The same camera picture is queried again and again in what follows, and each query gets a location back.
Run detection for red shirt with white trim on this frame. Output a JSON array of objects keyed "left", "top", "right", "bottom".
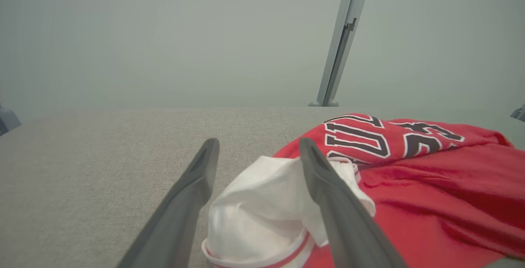
[{"left": 201, "top": 113, "right": 525, "bottom": 268}]

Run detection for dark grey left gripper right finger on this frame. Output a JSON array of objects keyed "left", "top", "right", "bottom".
[{"left": 298, "top": 136, "right": 409, "bottom": 268}]

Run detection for grey metal partition post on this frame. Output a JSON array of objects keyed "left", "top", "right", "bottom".
[{"left": 308, "top": 0, "right": 374, "bottom": 108}]

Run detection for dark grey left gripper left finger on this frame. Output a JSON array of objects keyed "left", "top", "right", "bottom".
[{"left": 116, "top": 138, "right": 220, "bottom": 268}]

